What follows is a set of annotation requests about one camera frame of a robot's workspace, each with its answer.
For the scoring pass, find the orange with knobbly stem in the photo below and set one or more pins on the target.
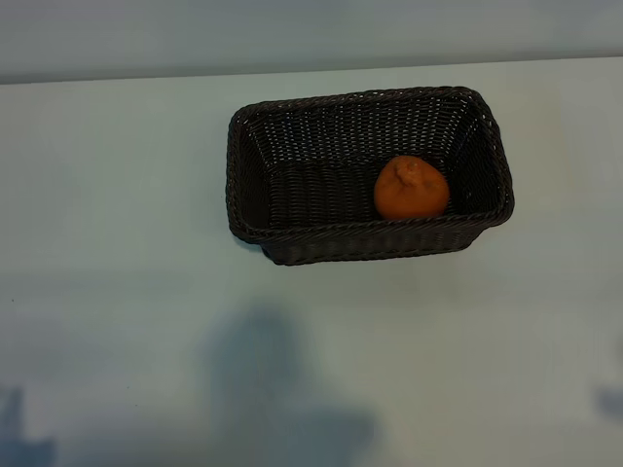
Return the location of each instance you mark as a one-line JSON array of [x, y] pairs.
[[411, 192]]

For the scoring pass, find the dark brown wicker basket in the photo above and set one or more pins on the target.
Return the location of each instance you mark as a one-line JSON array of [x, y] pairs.
[[316, 194]]

